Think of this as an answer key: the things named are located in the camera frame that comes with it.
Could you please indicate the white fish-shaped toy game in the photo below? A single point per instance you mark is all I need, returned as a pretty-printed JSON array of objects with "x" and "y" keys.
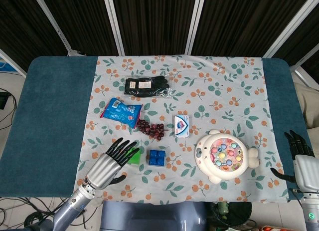
[{"x": 224, "y": 156}]

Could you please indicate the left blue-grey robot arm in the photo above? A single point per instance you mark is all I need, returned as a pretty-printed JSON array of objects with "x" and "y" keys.
[{"x": 74, "y": 203}]

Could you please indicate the blue toy building block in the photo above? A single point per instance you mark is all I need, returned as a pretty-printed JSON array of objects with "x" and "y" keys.
[{"x": 157, "y": 158}]

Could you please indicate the blue-grey robot torso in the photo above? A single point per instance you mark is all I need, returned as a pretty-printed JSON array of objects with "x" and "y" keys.
[{"x": 154, "y": 216}]

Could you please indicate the green motor part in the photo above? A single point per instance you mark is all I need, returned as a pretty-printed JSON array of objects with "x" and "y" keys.
[{"x": 223, "y": 209}]

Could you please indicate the teal table cover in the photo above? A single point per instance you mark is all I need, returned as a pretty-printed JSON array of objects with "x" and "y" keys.
[{"x": 54, "y": 116}]

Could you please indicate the dark red grape bunch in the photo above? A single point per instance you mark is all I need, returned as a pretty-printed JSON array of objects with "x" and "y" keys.
[{"x": 152, "y": 128}]

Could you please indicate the beige cushion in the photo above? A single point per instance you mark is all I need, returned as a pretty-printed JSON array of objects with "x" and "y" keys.
[{"x": 310, "y": 103}]

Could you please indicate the packaged black gloves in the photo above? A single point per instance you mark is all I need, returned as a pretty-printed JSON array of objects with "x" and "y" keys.
[{"x": 147, "y": 86}]

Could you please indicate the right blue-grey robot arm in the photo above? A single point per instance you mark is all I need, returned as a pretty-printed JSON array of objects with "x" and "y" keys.
[{"x": 310, "y": 216}]

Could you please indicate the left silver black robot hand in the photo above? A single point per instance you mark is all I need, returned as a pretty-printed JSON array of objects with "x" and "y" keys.
[{"x": 103, "y": 169}]

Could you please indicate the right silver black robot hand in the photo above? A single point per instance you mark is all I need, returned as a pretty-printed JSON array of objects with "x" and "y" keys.
[{"x": 306, "y": 171}]

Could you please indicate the white blue soap box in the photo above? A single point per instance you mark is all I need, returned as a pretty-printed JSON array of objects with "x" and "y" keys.
[{"x": 181, "y": 126}]

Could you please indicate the blue snack bag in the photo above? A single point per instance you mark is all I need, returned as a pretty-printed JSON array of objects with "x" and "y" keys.
[{"x": 120, "y": 112}]

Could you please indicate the floral print tablecloth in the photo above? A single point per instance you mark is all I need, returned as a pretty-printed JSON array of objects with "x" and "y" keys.
[{"x": 211, "y": 91}]

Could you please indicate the green toy building block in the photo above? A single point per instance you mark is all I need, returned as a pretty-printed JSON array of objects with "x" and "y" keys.
[{"x": 134, "y": 157}]

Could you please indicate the white partition frame post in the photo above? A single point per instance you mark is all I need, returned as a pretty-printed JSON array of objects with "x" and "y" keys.
[
  {"x": 53, "y": 24},
  {"x": 195, "y": 24},
  {"x": 114, "y": 24},
  {"x": 286, "y": 26}
]

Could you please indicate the black box on floor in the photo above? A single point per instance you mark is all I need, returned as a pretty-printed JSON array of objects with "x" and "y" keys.
[{"x": 3, "y": 100}]

